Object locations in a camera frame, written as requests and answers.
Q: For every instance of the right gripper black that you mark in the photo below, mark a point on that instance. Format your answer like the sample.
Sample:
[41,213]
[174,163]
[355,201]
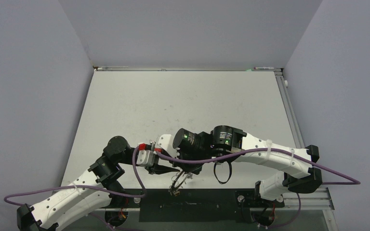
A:
[194,169]

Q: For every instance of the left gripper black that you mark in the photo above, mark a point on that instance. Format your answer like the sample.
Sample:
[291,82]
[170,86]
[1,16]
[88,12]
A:
[158,168]

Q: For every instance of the large perforated metal keyring disc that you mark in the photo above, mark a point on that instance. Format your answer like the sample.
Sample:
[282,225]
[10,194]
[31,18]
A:
[177,182]

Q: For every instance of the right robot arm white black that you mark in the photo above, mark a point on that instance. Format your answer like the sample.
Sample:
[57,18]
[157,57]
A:
[295,167]

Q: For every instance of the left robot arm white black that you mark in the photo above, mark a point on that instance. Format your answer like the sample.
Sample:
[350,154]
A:
[97,186]

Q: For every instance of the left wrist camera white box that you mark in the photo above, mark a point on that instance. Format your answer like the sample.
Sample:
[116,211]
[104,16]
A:
[146,158]

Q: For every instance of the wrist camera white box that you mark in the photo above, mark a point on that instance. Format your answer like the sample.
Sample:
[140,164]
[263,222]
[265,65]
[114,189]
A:
[164,142]
[146,158]

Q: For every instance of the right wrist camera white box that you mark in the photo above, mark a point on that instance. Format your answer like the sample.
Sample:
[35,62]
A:
[164,142]

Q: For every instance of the aluminium rail right edge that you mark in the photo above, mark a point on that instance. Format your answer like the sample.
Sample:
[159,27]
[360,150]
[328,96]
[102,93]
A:
[293,123]

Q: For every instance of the aluminium rail edge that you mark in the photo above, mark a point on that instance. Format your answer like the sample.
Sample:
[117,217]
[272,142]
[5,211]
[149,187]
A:
[126,68]
[293,123]

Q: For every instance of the aluminium rail back edge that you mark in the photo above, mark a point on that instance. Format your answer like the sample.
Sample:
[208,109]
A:
[126,68]

